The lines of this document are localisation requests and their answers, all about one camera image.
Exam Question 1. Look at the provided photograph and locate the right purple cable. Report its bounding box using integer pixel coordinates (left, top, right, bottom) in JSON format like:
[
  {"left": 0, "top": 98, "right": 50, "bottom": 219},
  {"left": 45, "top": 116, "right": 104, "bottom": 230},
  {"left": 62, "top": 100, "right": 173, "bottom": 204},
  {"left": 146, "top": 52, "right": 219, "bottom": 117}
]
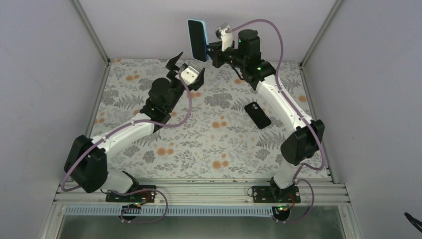
[{"left": 227, "top": 18, "right": 327, "bottom": 224}]

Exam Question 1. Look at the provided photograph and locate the aluminium frame post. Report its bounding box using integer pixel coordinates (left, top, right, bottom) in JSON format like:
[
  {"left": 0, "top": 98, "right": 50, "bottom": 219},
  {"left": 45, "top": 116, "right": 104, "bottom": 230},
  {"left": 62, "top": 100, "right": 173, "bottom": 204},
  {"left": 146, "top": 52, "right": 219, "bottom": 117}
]
[
  {"left": 300, "top": 0, "right": 343, "bottom": 68},
  {"left": 72, "top": 0, "right": 110, "bottom": 65}
]

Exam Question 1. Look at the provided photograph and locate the slotted grey cable duct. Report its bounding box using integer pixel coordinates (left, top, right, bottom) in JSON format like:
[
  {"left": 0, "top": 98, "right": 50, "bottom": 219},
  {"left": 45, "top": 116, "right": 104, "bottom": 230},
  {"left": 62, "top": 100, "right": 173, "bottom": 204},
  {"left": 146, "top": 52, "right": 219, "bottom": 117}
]
[{"left": 64, "top": 205, "right": 273, "bottom": 217}]

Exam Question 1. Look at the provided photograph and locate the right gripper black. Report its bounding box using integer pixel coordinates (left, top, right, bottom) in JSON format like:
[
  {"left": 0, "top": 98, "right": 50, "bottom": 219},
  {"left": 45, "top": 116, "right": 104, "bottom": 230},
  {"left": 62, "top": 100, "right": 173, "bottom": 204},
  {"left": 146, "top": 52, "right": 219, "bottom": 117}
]
[{"left": 203, "top": 41, "right": 246, "bottom": 69}]

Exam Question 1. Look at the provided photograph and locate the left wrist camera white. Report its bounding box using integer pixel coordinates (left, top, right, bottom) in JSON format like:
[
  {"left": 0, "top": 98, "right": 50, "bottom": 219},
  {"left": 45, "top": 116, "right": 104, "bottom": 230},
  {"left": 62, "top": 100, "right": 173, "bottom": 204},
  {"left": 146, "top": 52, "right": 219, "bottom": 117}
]
[{"left": 180, "top": 66, "right": 200, "bottom": 86}]

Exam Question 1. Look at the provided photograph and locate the black phone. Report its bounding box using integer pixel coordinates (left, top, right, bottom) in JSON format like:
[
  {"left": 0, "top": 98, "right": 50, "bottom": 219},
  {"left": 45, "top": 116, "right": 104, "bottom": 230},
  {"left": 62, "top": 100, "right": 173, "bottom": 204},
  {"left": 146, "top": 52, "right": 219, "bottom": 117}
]
[
  {"left": 187, "top": 19, "right": 209, "bottom": 62},
  {"left": 244, "top": 102, "right": 272, "bottom": 129}
]

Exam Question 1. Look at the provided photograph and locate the floral patterned table mat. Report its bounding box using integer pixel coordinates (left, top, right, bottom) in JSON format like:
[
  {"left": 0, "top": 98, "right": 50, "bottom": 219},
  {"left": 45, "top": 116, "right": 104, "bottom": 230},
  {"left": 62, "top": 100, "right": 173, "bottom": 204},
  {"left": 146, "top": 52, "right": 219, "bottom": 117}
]
[{"left": 92, "top": 59, "right": 287, "bottom": 179}]

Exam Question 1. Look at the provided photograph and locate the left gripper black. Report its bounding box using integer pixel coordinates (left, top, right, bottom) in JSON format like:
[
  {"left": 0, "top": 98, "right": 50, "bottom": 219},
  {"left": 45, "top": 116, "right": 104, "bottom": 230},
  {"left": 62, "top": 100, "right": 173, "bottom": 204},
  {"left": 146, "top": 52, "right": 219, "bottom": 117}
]
[{"left": 166, "top": 56, "right": 205, "bottom": 112}]

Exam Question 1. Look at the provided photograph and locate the aluminium rail front frame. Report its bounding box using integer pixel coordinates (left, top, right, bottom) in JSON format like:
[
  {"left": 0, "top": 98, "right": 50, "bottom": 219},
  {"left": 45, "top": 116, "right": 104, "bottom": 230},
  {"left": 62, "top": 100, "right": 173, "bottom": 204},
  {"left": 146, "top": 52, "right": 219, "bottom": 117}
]
[{"left": 52, "top": 179, "right": 351, "bottom": 207}]

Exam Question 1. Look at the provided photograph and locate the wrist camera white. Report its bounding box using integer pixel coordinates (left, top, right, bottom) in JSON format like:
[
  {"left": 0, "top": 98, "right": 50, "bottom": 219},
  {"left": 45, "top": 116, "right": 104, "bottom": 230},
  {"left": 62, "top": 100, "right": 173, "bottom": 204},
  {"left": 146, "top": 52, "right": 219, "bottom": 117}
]
[
  {"left": 180, "top": 66, "right": 200, "bottom": 86},
  {"left": 215, "top": 23, "right": 233, "bottom": 52}
]

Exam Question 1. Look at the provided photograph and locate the right aluminium frame post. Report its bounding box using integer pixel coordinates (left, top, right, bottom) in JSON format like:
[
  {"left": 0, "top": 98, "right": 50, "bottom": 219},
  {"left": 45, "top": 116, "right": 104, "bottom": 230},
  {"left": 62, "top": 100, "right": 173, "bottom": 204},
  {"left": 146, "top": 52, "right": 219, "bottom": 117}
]
[{"left": 300, "top": 0, "right": 343, "bottom": 68}]

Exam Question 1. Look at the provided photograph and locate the left aluminium frame post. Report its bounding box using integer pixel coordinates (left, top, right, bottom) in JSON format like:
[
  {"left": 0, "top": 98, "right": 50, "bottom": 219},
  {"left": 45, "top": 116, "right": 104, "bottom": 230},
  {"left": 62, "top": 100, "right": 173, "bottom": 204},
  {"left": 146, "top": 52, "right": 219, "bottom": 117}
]
[{"left": 72, "top": 0, "right": 110, "bottom": 65}]

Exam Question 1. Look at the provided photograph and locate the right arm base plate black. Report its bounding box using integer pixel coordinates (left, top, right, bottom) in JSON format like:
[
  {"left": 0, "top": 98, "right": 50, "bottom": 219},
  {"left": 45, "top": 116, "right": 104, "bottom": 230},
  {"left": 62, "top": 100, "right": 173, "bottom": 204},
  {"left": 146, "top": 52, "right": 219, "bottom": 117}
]
[{"left": 251, "top": 185, "right": 301, "bottom": 204}]

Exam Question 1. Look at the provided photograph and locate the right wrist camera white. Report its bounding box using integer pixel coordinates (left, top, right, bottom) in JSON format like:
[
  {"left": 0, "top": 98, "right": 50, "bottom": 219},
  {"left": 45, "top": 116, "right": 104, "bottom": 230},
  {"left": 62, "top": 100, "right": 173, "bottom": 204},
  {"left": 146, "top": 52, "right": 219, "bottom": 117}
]
[{"left": 215, "top": 23, "right": 233, "bottom": 52}]

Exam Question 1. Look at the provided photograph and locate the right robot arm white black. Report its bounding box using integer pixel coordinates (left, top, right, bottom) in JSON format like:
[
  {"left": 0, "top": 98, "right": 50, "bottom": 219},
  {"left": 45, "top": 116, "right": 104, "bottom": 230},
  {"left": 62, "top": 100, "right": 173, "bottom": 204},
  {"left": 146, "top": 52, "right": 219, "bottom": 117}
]
[{"left": 207, "top": 27, "right": 325, "bottom": 203}]

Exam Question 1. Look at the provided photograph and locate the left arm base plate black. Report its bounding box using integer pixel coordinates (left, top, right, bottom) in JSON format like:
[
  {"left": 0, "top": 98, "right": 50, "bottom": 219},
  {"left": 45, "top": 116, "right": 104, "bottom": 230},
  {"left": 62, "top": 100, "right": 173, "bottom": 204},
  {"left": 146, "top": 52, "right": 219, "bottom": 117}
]
[{"left": 105, "top": 185, "right": 156, "bottom": 204}]

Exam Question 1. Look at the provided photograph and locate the black object at right edge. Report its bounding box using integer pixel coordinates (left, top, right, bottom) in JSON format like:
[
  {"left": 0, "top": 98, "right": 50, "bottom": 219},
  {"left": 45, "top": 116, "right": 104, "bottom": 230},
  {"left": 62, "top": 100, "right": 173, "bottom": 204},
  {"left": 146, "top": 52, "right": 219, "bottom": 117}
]
[{"left": 404, "top": 212, "right": 422, "bottom": 233}]

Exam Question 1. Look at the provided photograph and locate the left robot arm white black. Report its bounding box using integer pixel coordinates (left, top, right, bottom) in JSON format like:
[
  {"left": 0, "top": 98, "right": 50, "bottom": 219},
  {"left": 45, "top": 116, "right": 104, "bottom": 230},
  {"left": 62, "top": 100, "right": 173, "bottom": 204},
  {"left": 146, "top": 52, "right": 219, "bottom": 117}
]
[{"left": 61, "top": 55, "right": 205, "bottom": 202}]

